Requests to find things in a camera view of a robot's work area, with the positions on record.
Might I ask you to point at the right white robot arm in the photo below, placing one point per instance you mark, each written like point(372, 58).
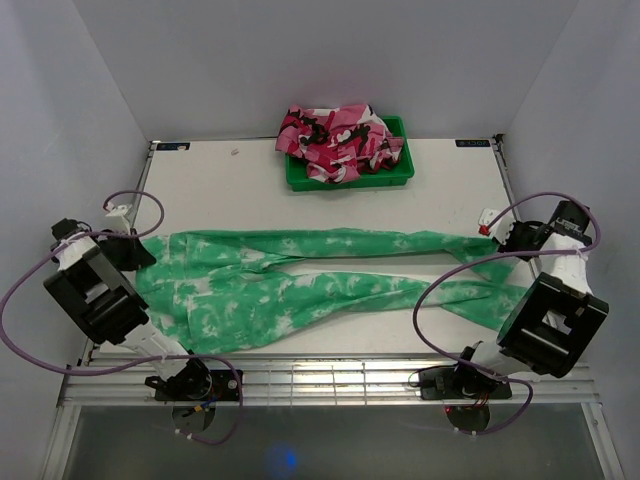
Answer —
point(558, 316)

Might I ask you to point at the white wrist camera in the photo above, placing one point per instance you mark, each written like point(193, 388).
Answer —
point(495, 225)
point(116, 219)

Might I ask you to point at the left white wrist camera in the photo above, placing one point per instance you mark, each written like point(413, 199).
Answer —
point(116, 219)

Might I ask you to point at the pink camouflage trousers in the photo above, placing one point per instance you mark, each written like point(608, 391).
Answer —
point(338, 145)

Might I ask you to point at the left blue table label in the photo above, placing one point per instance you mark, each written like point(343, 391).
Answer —
point(173, 146)

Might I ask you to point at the blue table label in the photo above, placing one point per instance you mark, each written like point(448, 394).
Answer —
point(173, 146)
point(472, 143)

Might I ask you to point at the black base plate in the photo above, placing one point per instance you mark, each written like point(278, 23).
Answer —
point(457, 383)
point(219, 385)

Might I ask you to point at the aluminium frame rail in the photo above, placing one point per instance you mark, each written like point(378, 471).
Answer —
point(270, 381)

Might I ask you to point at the right blue table label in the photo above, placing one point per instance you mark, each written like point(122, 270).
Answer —
point(472, 143)

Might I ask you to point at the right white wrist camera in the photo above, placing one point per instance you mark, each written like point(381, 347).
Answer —
point(495, 225)

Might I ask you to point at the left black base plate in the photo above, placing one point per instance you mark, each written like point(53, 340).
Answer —
point(219, 385)

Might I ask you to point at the green plastic bin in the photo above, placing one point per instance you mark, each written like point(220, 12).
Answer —
point(398, 176)

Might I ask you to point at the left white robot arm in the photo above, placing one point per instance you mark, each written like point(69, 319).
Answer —
point(91, 287)

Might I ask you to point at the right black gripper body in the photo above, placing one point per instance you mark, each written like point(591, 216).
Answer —
point(519, 239)

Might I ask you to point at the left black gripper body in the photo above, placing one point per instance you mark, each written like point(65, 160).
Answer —
point(119, 250)

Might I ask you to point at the green white tie-dye trousers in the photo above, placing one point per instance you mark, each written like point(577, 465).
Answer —
point(224, 291)

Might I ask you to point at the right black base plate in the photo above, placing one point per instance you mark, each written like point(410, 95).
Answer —
point(457, 383)

